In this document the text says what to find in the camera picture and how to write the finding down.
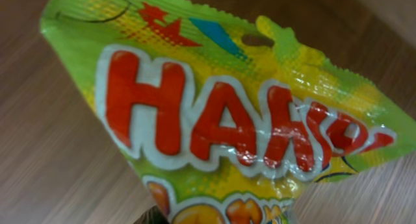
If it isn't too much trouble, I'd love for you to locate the Haribo gummy worms bag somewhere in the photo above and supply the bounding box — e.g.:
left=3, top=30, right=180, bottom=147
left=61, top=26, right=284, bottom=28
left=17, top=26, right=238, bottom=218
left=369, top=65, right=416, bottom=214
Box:
left=41, top=0, right=415, bottom=223

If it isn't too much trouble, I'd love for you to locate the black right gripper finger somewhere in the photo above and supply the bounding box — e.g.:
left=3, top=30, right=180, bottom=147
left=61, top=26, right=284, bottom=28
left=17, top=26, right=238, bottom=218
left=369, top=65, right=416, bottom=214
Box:
left=133, top=206, right=170, bottom=224

